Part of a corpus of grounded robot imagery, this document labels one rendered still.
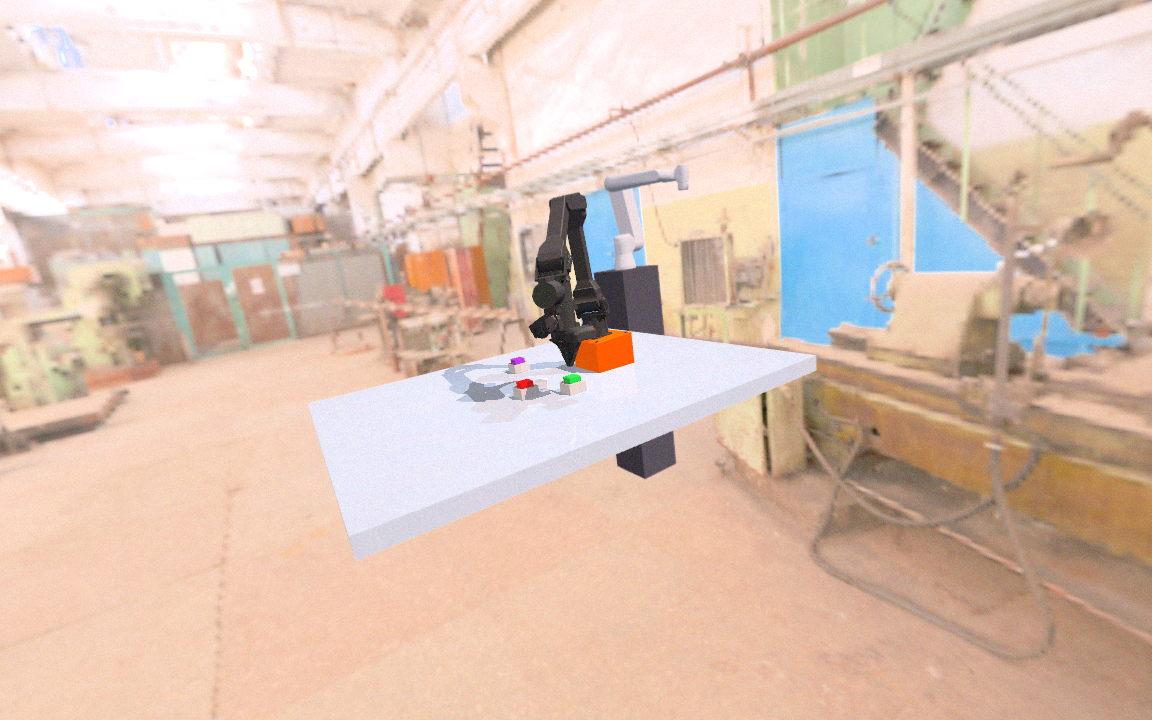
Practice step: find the red button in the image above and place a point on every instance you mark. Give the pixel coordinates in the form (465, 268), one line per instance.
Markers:
(525, 389)

